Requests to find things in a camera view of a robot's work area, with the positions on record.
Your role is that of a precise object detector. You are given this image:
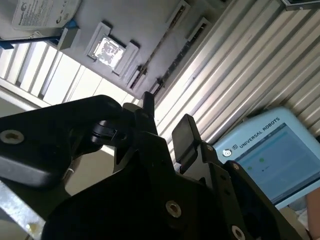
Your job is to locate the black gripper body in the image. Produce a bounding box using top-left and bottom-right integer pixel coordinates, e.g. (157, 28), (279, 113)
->
(41, 121), (222, 240)

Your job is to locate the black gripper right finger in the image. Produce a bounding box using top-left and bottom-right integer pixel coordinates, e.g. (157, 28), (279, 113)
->
(171, 113), (305, 240)

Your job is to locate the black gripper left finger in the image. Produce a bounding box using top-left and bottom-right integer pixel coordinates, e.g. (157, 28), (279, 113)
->
(0, 91), (188, 226)

